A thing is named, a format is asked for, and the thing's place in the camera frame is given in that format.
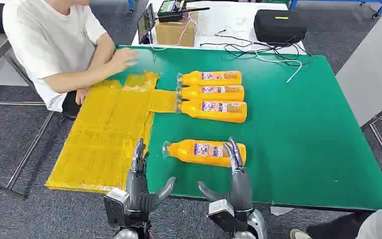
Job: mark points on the person's right hand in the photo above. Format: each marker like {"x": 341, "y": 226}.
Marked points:
{"x": 123, "y": 60}

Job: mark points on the person's left hand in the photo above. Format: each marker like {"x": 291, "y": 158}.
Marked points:
{"x": 81, "y": 95}

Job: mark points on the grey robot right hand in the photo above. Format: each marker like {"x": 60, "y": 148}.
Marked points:
{"x": 242, "y": 193}

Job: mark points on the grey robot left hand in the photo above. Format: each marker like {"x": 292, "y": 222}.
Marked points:
{"x": 138, "y": 194}

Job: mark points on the orange drink bottle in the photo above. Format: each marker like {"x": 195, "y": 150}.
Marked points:
{"x": 194, "y": 111}
{"x": 194, "y": 93}
{"x": 191, "y": 78}
{"x": 184, "y": 153}

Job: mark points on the black tablet on stand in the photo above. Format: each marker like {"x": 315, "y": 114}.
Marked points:
{"x": 146, "y": 23}

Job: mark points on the yellow plastic sheet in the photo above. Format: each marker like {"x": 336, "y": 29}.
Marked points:
{"x": 105, "y": 138}

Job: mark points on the brown cardboard box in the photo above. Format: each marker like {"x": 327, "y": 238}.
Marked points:
{"x": 174, "y": 33}

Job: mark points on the person seated at table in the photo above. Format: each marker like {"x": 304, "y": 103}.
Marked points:
{"x": 46, "y": 39}

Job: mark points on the black remote controller with antenna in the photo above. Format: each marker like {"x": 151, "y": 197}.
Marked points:
{"x": 171, "y": 11}

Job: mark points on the green table mat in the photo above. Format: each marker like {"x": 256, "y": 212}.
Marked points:
{"x": 293, "y": 132}

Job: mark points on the white table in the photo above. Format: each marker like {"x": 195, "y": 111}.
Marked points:
{"x": 224, "y": 23}

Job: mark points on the person standing beside table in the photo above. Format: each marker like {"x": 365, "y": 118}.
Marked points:
{"x": 379, "y": 224}

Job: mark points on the grey side table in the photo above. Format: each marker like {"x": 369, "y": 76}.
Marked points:
{"x": 372, "y": 66}

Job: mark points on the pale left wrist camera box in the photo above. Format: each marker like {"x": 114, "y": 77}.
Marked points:
{"x": 115, "y": 206}

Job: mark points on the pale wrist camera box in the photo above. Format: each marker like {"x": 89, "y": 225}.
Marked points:
{"x": 220, "y": 212}
{"x": 115, "y": 206}

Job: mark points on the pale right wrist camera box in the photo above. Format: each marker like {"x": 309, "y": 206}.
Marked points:
{"x": 220, "y": 212}

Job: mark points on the white table corner bracket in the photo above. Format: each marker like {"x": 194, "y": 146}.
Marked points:
{"x": 280, "y": 211}

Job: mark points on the grey metal leg frame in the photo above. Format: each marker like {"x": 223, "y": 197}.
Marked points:
{"x": 29, "y": 151}

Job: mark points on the blue metal frame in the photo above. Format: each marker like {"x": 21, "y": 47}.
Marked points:
{"x": 342, "y": 1}

